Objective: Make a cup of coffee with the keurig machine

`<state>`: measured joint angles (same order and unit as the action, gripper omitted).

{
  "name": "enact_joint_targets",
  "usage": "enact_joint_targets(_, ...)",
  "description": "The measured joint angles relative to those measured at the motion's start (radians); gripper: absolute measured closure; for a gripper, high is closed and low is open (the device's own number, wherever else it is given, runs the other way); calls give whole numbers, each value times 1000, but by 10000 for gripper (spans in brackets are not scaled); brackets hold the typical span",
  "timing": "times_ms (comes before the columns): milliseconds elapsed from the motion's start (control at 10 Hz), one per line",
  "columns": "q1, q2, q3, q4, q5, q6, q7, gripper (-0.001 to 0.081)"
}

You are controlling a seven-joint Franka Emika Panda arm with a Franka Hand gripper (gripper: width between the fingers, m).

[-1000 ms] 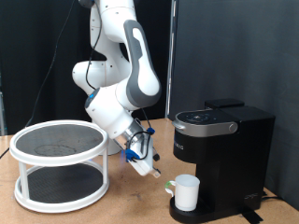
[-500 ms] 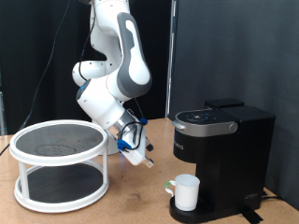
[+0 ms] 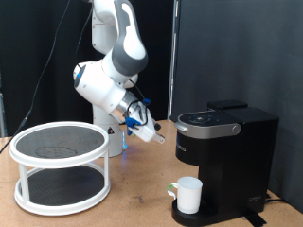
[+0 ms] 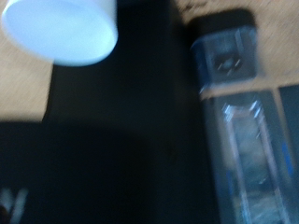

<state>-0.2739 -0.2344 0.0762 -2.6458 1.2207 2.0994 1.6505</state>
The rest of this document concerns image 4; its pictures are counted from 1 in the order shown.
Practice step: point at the black Keurig coffee machine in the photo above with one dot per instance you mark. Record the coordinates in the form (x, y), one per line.
(124, 140)

